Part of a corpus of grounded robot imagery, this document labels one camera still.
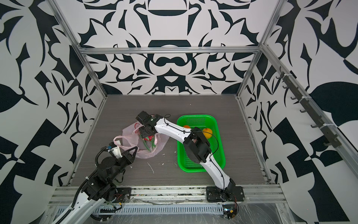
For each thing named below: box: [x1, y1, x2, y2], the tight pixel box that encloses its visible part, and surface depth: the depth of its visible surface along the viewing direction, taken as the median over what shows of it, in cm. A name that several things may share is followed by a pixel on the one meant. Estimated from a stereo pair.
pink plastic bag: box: [113, 122, 170, 159], surface depth 88 cm
